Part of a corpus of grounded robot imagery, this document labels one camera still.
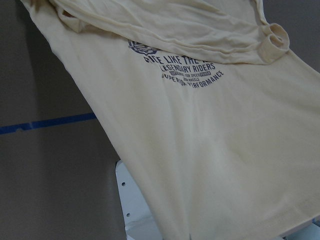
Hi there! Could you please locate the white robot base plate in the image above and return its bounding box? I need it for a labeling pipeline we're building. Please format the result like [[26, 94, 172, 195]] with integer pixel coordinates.
[[115, 160, 163, 240]]

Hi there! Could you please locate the cream long-sleeve printed shirt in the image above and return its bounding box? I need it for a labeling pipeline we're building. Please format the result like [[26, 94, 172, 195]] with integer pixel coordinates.
[[23, 0, 320, 240]]

